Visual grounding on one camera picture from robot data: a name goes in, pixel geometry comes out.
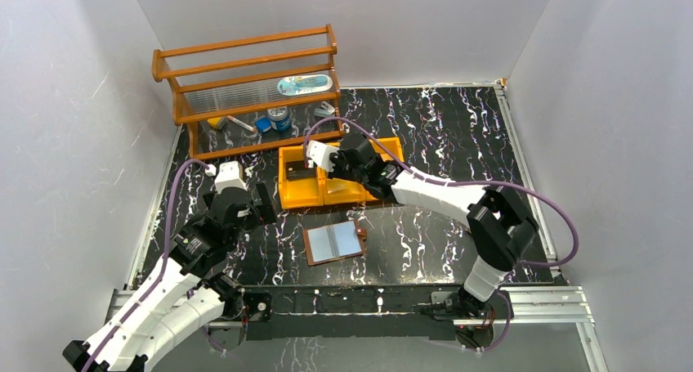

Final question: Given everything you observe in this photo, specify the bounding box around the brown leather card holder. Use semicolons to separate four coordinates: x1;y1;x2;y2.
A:
303;220;368;267

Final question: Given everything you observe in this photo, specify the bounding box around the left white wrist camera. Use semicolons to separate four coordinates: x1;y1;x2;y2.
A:
204;160;248;194

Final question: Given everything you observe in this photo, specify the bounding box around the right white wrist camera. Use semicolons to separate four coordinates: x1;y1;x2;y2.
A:
306;141;339;173

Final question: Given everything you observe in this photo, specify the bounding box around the small blue box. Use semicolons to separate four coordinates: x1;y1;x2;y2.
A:
254;117;273;133

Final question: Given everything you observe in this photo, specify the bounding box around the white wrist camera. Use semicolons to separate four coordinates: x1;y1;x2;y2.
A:
204;160;248;194
306;141;339;173

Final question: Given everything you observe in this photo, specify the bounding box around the black card in bin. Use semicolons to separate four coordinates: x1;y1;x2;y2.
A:
284;160;316;182

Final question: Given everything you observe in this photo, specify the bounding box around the oval blue packaged item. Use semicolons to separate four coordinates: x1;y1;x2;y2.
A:
276;74;333;96

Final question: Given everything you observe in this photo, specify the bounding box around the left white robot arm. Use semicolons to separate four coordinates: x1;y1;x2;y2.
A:
62;183;276;371

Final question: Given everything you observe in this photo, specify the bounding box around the white marker pen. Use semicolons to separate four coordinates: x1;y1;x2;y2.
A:
226;116;257;132

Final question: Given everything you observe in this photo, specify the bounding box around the yellow three-compartment bin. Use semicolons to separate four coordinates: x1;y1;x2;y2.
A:
278;146;378;209

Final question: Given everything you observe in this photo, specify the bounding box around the blue lidded jar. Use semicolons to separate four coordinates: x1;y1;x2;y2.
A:
266;106;292;132

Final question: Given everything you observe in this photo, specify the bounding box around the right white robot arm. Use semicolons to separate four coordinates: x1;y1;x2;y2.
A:
306;132;539;304

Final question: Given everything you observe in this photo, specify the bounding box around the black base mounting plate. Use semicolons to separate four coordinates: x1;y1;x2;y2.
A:
238;282;496;343

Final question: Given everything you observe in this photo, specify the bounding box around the yellow sponge block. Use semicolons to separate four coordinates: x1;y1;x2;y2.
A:
207;116;229;130

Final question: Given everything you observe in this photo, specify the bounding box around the wooden shelf rack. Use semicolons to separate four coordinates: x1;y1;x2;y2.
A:
151;24;341;159

